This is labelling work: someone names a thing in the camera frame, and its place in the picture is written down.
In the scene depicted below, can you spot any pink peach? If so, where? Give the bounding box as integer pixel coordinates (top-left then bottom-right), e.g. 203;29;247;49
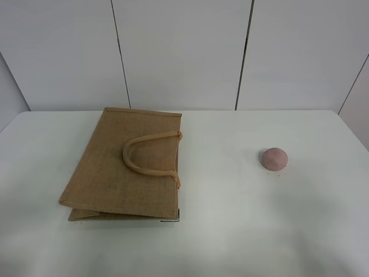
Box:
261;148;288;171

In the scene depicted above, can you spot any brown linen tote bag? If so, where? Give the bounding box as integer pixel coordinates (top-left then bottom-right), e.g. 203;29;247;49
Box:
59;107;182;222

